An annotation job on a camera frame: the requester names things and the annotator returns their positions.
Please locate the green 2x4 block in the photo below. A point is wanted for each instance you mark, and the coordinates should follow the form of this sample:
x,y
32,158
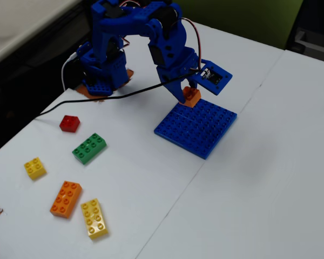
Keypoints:
x,y
89,148

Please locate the yellow 2x4 block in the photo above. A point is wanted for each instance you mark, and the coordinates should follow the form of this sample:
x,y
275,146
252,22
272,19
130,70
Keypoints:
x,y
94,218

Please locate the green chair back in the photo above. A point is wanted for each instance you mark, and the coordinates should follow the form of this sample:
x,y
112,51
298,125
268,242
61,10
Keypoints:
x,y
237,19

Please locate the grey background shelf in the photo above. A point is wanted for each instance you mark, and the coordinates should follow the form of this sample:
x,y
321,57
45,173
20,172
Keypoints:
x,y
313,44

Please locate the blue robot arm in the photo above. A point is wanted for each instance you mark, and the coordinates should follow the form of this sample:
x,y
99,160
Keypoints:
x,y
110,48

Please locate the white background table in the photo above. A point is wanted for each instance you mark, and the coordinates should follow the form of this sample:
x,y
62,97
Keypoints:
x,y
19,24

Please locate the orange 2x4 block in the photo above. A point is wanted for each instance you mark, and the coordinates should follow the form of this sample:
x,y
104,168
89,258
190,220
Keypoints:
x,y
66,199

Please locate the red 2x2 block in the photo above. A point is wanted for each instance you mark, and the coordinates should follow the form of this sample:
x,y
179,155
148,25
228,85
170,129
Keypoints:
x,y
69,123

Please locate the yellow 2x2 block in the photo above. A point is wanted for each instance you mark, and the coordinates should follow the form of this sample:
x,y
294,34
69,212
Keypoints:
x,y
35,168

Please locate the brown tape under robot base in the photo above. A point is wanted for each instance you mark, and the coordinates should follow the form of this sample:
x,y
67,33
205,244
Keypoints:
x,y
93,95

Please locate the blue 8x8 base plate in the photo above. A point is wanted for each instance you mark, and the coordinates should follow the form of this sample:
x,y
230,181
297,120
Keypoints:
x,y
195,129

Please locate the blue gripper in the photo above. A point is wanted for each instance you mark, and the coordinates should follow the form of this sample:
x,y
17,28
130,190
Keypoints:
x,y
170,74

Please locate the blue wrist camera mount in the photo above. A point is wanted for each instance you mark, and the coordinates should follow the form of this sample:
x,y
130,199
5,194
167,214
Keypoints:
x,y
213,78

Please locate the orange 2x2 block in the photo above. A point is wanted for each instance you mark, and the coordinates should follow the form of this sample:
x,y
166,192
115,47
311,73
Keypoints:
x,y
191,97

